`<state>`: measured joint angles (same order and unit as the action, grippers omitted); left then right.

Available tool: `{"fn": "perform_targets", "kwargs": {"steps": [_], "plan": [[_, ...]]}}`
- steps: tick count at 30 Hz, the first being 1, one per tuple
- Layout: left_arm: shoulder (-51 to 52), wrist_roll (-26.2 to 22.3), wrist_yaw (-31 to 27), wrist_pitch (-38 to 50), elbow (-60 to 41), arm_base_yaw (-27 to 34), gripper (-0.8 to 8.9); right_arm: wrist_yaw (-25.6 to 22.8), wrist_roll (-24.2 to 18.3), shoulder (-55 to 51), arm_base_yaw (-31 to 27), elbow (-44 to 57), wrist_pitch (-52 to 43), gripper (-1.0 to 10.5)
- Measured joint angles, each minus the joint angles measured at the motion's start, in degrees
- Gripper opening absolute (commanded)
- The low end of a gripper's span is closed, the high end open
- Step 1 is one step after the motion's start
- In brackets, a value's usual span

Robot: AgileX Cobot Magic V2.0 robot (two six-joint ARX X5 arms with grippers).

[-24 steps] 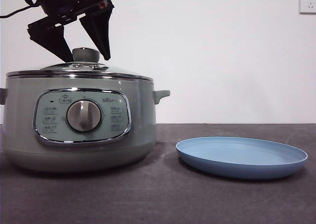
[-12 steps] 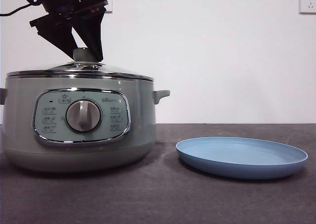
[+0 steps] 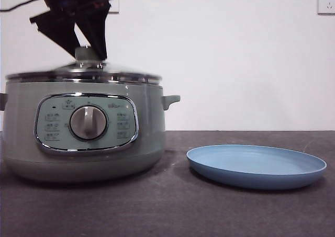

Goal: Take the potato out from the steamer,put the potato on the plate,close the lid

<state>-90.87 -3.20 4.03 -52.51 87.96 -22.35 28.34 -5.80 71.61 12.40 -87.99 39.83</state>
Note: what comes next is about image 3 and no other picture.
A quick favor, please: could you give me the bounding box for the glass lid with green knob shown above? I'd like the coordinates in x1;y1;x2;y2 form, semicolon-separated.
5;47;162;83

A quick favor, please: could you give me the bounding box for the pale green electric steamer pot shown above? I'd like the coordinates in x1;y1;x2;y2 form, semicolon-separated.
0;77;181;183

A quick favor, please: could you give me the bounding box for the blue round plate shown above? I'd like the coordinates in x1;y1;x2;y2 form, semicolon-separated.
186;144;328;190

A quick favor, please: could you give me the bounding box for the white wall socket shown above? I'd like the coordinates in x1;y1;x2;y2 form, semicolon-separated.
107;0;120;14
317;0;335;15

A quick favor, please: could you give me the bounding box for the black cable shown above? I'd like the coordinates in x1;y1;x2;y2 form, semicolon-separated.
0;0;47;13

